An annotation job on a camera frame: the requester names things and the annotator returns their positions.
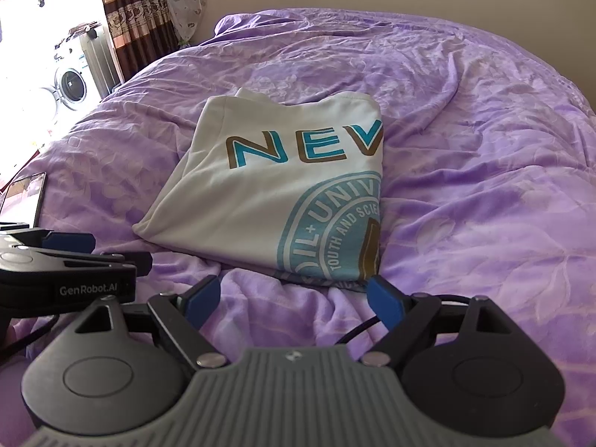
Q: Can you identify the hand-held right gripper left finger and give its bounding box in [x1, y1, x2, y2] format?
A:
[70, 276, 226, 368]

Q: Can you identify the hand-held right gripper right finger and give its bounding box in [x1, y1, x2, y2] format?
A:
[361, 276, 517, 368]

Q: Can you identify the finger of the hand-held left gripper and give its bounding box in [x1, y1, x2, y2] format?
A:
[28, 250, 153, 277]
[0, 228, 96, 255]

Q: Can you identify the white printed t-shirt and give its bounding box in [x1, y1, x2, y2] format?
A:
[133, 88, 385, 293]

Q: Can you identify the black smartphone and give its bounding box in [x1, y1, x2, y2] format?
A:
[0, 172, 48, 230]

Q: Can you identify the white washing machine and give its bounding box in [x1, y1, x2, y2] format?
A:
[35, 21, 123, 124]

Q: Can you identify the purple bed blanket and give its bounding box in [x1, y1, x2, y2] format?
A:
[0, 7, 596, 447]

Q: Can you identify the brown striped curtain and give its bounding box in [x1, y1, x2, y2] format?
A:
[95, 0, 180, 83]

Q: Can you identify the grey leaf-patterned hanging cloth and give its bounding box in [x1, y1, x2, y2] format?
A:
[164, 0, 208, 48]

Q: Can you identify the black cable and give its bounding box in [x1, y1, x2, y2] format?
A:
[335, 293, 473, 345]
[0, 317, 63, 365]

